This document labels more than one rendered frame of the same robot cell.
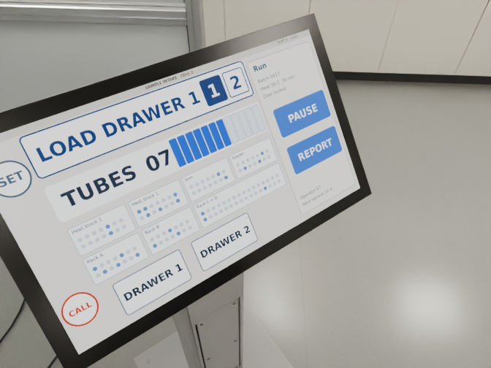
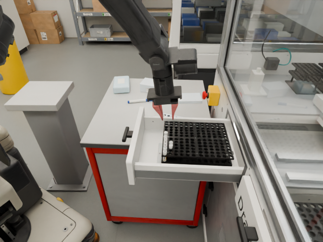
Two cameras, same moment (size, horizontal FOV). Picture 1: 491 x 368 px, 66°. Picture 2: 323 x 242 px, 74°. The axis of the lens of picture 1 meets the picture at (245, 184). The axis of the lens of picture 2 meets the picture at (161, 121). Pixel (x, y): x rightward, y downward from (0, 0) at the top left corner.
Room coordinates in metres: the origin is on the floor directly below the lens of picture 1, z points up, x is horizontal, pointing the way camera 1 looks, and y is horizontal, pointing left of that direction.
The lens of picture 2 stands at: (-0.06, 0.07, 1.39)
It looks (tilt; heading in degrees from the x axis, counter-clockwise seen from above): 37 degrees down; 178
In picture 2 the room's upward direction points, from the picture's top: straight up
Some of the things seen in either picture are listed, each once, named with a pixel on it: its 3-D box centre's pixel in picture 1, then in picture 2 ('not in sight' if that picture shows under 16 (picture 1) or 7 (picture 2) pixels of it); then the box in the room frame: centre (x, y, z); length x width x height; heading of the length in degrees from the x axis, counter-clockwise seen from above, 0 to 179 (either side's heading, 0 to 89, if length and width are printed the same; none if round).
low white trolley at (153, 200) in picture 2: not in sight; (155, 154); (-1.02, 0.06, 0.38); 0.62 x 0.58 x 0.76; 175
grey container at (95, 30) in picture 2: not in sight; (101, 30); (-4.60, -0.99, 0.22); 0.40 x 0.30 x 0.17; 88
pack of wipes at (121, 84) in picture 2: not in sight; (121, 84); (-1.22, -0.13, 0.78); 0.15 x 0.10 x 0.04; 6
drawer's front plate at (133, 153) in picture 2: not in sight; (137, 141); (-0.62, 0.01, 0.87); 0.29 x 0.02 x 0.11; 175
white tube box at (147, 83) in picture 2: not in sight; (152, 86); (-1.19, 0.06, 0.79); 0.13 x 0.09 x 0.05; 70
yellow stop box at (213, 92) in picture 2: not in sight; (212, 95); (-0.92, 0.34, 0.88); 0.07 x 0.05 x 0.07; 175
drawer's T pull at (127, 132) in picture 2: not in sight; (129, 134); (-0.62, -0.02, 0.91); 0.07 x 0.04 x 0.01; 175
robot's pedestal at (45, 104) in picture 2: not in sight; (59, 139); (-1.18, -0.60, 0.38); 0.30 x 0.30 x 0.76; 88
